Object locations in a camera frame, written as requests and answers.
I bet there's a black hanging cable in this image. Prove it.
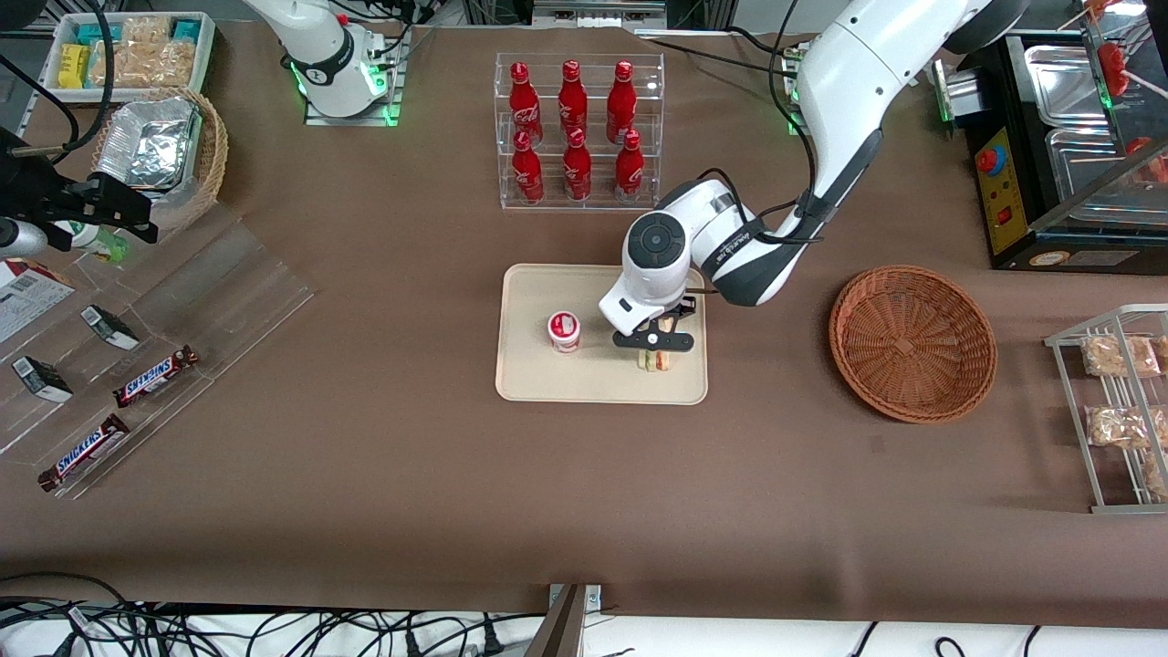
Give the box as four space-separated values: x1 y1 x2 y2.
0 0 116 167

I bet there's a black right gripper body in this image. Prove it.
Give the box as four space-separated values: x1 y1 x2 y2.
0 128 69 222

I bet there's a black food warmer showcase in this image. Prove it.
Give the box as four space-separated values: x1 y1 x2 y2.
954 0 1168 275

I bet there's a clear acrylic bottle rack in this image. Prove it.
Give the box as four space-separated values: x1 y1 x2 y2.
494 52 665 213

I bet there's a black cable on table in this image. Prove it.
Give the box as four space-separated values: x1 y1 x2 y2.
634 26 804 74

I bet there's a tangled black cable bundle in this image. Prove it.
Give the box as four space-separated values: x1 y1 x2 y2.
0 573 548 657

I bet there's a clear cracker snack pack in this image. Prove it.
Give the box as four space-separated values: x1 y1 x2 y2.
91 41 197 89
119 16 174 47

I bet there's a light tan wicker basket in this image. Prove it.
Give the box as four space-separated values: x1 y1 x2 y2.
89 87 229 234

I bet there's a red food on skewer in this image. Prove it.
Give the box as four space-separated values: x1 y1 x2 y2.
1081 0 1168 97

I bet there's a brown table cover sheet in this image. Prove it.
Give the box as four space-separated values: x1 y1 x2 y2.
0 18 1168 631

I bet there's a red cola bottle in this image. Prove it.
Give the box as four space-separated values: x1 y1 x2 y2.
558 59 589 147
508 61 544 147
511 130 546 204
562 128 592 203
614 129 645 205
607 60 638 145

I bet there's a metal bracket with dark bar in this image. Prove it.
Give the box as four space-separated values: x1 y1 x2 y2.
525 582 603 657

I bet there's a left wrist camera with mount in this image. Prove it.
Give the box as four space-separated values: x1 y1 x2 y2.
612 328 695 353

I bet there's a printed cardboard box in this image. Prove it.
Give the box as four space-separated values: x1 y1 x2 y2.
0 258 77 346

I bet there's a silver foil tray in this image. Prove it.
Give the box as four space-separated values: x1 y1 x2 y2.
96 96 203 193

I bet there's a white metal wire rack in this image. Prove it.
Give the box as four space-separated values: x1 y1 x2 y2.
1045 304 1168 515

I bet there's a clear acrylic stepped display stand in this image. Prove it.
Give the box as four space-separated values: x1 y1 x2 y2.
0 203 316 501

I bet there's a round brown wicker basket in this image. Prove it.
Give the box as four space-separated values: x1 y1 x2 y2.
829 265 998 424

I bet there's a small black white box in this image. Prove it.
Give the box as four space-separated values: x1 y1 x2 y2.
11 356 74 404
80 305 141 351

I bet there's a white green small bottle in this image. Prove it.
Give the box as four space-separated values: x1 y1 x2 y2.
55 219 130 266

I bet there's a yellow snack packet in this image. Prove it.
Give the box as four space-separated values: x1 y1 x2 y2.
57 43 92 90

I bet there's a white plastic bin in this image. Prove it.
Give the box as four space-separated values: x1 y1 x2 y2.
41 11 218 103

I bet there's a beige plastic tray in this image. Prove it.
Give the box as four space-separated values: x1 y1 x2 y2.
495 264 709 405

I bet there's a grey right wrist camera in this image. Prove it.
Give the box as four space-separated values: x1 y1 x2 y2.
0 219 48 259

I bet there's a brown Snickers bar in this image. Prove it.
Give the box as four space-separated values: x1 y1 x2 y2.
112 345 200 409
37 413 131 494

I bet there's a stainless steel pan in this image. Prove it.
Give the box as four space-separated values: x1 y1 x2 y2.
1045 128 1168 225
1022 43 1111 124

